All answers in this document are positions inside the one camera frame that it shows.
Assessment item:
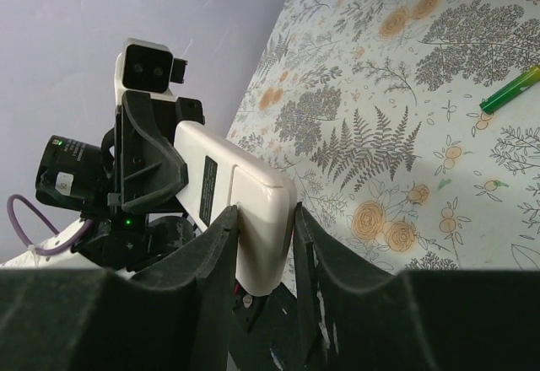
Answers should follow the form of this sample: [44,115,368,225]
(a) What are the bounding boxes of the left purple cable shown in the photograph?
[8,193,94,256]

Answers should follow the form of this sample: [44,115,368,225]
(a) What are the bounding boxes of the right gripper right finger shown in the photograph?
[294,207,539,370]

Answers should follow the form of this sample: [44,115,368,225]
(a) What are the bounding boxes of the white remote control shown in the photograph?
[174,121,297,296]

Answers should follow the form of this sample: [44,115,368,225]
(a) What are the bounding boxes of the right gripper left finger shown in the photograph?
[1,206,239,370]

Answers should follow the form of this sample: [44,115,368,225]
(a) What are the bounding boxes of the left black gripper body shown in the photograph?
[101,97,205,215]

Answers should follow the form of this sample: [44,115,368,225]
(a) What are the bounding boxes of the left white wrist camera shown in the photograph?
[114,38,188,105]

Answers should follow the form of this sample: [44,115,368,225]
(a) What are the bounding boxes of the green battery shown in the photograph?
[479,65,539,114]

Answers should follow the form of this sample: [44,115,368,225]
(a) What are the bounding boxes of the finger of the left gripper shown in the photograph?
[120,90,188,213]

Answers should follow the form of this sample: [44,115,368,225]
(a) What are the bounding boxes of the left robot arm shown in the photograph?
[35,90,205,272]

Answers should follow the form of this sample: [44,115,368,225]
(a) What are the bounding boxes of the floral table mat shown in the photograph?
[228,0,539,272]

